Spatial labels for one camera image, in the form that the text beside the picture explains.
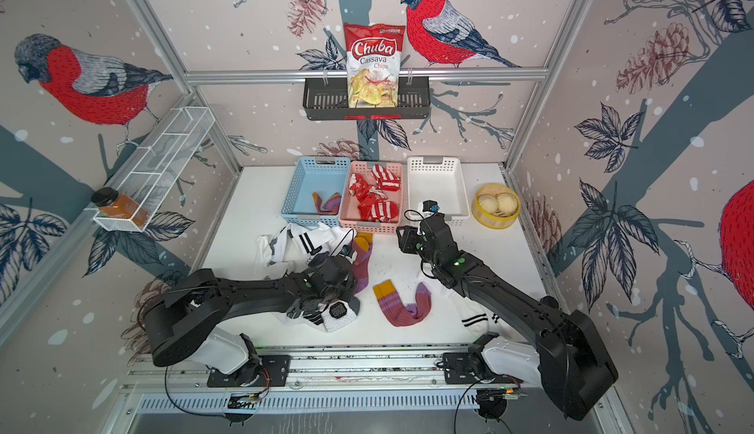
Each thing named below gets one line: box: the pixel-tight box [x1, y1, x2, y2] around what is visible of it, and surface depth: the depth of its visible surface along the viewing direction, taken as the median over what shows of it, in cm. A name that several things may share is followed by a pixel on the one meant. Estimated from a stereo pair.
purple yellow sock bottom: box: [373, 278, 432, 327], surface depth 85 cm
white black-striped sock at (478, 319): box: [453, 292, 511, 338], surface depth 83 cm
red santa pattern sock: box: [357, 187, 400, 223], surface depth 106 cm
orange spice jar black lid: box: [91, 186, 150, 227], surface depth 63 cm
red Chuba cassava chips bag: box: [343, 22, 406, 109], surface depth 87 cm
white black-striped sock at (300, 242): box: [272, 223, 337, 263], surface depth 99 cm
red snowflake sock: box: [347, 172, 376, 207], surface depth 112 cm
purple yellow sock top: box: [312, 191, 342, 216], surface depth 108 cm
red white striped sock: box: [371, 163, 402, 192], surface depth 113 cm
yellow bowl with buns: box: [471, 183, 522, 230], surface depth 103 cm
